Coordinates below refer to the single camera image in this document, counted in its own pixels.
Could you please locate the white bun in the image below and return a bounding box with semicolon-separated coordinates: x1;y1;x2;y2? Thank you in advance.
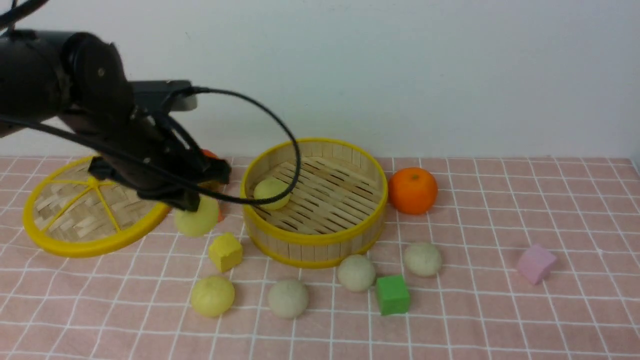
403;243;443;277
267;279;309;320
336;254;377;293

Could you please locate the red apple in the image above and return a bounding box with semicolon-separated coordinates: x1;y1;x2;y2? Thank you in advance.
201;149;218;159

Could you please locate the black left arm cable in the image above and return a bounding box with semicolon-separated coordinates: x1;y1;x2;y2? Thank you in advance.
0;0;302;207

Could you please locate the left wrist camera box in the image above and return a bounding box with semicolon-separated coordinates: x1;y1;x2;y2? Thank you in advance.
129;79;198;112

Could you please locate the pink checked tablecloth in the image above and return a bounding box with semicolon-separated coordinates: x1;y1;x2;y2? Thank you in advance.
0;155;640;360

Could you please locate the yellow bamboo steamer lid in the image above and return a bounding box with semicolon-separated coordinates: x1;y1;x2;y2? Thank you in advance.
22;156;170;258

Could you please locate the orange tangerine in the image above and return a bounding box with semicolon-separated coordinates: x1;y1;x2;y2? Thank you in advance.
388;167;439;215

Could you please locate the green foam cube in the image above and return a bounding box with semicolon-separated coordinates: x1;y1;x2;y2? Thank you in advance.
375;275;410;316

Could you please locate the yellow foam cube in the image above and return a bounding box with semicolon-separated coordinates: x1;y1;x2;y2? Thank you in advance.
208;232;243;273

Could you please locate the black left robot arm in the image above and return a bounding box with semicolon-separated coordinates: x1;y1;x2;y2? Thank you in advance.
0;30;232;190

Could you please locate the pink foam cube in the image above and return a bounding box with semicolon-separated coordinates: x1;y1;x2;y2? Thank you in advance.
516;244;558;285

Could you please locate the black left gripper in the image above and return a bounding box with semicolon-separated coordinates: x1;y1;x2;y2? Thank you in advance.
60;109;231;213

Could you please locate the yellow bamboo steamer tray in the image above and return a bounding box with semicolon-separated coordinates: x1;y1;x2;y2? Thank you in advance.
243;137;388;269

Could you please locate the salmon foam cube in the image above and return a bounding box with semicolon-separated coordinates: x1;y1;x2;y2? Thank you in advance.
215;200;224;223

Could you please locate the yellow bun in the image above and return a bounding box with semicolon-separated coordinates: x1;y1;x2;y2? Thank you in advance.
190;276;236;318
174;194;220;238
253;177;291;211

